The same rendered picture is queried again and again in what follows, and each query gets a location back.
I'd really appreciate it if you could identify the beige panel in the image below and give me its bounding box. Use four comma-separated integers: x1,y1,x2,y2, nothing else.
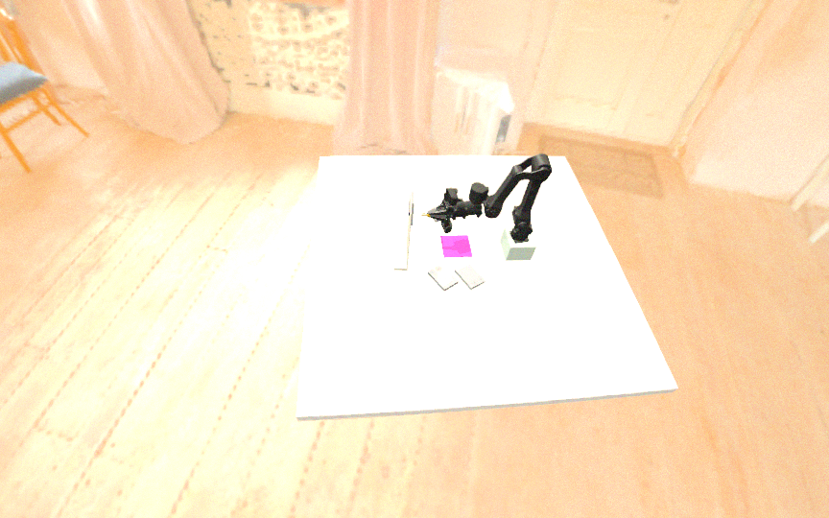
394,181,415,271

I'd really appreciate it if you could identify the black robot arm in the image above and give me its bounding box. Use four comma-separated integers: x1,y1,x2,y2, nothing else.
467,153,552,244

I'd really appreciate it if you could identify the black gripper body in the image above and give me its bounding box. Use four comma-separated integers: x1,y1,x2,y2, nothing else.
441,187,470,233

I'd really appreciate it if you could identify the pink flat square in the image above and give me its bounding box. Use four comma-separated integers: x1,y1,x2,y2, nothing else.
440,235,473,257

